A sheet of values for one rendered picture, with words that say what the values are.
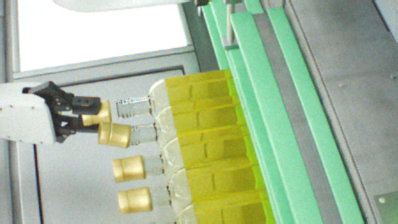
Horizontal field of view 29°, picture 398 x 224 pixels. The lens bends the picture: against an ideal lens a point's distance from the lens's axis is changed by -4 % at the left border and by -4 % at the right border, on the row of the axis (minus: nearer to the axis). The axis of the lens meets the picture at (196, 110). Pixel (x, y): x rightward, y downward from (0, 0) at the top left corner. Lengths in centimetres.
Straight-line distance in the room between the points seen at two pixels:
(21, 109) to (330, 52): 46
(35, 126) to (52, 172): 12
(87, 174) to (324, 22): 46
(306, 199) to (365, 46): 26
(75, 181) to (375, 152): 53
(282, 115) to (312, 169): 9
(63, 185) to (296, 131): 44
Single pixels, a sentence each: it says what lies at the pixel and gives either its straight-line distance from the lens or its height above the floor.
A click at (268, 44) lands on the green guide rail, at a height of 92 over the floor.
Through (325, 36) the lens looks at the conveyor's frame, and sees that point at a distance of 111.
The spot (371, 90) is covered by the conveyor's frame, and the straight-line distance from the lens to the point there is 106.
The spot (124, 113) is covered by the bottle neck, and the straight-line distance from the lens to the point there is 122.
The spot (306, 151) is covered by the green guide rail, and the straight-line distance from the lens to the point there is 100.
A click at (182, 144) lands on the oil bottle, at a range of 114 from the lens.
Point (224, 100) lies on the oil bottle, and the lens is 119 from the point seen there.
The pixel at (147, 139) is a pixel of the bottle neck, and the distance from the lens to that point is 118.
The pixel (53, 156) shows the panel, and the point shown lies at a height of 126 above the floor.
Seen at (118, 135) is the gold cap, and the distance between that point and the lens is 117.
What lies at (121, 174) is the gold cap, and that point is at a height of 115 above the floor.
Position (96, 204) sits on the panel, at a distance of 128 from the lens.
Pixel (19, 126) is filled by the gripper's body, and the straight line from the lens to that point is 124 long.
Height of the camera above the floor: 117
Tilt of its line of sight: 7 degrees down
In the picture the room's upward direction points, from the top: 99 degrees counter-clockwise
